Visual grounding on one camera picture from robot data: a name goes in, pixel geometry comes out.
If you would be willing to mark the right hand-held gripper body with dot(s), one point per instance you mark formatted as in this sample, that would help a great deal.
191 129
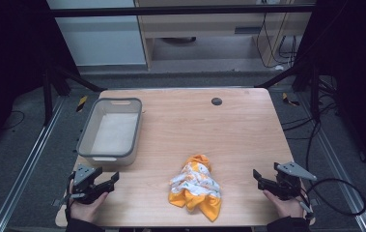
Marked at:
287 183

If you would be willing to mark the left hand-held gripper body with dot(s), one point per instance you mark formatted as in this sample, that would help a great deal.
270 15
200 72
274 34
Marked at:
84 175

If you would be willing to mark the white basket with grey rim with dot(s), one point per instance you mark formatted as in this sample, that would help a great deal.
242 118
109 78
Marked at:
114 133

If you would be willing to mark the orange and white patterned cloth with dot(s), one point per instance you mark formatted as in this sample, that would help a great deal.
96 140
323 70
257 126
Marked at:
195 190

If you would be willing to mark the person's right hand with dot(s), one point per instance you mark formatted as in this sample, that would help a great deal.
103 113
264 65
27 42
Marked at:
287 208

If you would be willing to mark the person's left hand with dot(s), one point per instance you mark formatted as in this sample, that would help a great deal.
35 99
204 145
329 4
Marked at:
87 209

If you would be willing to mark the yellow and black tape strip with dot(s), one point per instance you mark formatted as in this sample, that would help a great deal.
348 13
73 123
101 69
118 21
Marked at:
81 103
288 100

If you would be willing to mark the black metal stand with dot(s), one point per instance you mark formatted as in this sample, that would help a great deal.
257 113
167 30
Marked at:
48 96
314 93

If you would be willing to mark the black curtain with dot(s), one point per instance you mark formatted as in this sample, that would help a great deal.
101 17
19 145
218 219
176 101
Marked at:
357 64
10 64

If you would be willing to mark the white cabinet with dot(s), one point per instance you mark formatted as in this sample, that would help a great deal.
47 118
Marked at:
103 38

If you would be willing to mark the light wooden desk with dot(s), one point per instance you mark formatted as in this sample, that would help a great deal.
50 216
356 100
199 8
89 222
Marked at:
203 25

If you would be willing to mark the aluminium floor rail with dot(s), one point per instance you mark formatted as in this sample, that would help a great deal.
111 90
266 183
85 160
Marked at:
26 164
341 167

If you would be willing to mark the black horizontal frame bar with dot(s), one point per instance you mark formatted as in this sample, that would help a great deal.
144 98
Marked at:
171 11

